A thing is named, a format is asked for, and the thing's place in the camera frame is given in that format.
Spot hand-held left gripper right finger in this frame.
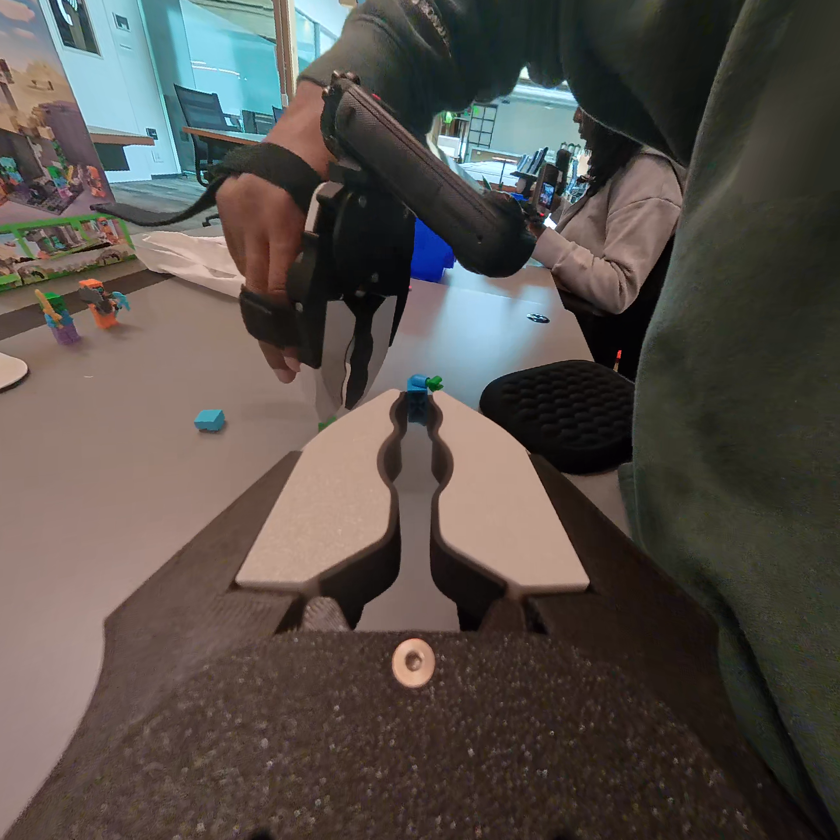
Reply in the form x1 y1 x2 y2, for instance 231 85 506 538
427 388 590 627

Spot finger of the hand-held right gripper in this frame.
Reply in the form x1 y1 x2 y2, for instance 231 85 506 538
351 294 403 411
298 301 361 426

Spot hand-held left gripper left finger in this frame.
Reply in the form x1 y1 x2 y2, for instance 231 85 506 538
234 388 403 627

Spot grey desk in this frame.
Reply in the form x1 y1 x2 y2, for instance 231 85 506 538
0 259 634 821

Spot person's right hand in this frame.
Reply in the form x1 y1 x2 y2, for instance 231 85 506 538
215 79 332 385

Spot blue plastic bin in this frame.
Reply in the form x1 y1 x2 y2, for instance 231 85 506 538
412 220 455 282

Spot black mesh wrist rest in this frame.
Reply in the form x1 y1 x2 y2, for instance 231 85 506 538
479 360 636 475

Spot white paper bag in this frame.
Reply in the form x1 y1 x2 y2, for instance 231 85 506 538
134 230 249 299

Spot wooden office table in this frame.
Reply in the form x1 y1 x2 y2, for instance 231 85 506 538
182 125 277 147

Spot black mesh office chair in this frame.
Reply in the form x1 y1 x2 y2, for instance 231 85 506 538
174 84 245 186

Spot orange toy figure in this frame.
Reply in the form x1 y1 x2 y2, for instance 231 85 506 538
77 279 131 330

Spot green toy figure purple legs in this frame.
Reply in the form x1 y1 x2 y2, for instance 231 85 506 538
34 289 83 347

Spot person's green hoodie torso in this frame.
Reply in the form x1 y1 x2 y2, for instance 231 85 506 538
558 0 840 834

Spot toy set cardboard box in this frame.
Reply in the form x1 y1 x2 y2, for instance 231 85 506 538
0 0 137 291

